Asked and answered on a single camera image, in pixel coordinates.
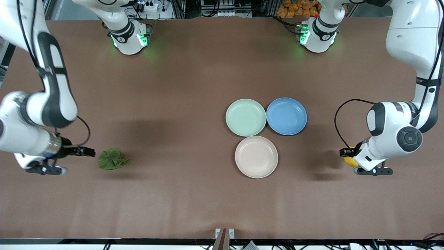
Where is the yellow lemon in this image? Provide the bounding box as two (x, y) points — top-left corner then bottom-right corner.
(343, 145), (359, 168)

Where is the green lettuce leaf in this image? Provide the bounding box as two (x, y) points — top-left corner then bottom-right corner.
(97, 148), (131, 171)

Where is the blue plate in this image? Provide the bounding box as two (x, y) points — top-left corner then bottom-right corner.
(266, 97), (308, 136)

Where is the beige plate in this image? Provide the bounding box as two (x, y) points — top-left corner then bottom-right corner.
(234, 135), (279, 179)

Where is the light green plate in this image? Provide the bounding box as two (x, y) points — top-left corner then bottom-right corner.
(225, 99), (267, 137)

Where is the bag of orange fruit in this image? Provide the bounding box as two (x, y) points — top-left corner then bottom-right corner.
(276, 0), (320, 18)

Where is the white power strip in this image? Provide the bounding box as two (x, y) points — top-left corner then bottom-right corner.
(136, 0), (161, 11)

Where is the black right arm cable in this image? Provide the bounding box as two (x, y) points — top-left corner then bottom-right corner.
(16, 0), (92, 147)

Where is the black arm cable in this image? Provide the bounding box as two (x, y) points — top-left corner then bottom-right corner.
(334, 0), (444, 151)
(16, 0), (92, 147)

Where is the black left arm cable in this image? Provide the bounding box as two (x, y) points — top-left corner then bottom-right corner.
(334, 0), (444, 151)

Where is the small white metal bracket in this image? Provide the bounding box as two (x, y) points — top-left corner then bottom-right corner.
(215, 228), (236, 240)

